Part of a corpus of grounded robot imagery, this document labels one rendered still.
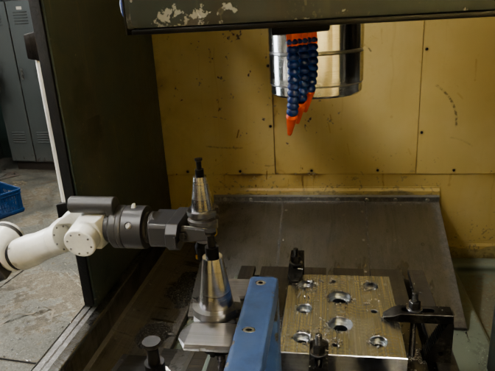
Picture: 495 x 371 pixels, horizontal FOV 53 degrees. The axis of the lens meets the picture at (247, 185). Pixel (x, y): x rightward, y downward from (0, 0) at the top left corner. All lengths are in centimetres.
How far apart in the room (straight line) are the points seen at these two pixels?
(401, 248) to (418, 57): 68
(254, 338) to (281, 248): 128
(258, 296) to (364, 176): 137
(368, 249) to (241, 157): 61
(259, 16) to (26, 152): 575
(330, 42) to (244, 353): 48
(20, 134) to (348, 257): 491
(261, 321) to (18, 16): 549
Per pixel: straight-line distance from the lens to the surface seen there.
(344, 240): 188
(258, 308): 65
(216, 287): 64
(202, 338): 63
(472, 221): 213
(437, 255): 188
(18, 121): 618
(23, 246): 117
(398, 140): 197
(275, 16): 56
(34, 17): 134
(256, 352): 58
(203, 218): 96
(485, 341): 170
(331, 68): 81
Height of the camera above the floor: 158
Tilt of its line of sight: 19 degrees down
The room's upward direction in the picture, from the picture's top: 3 degrees counter-clockwise
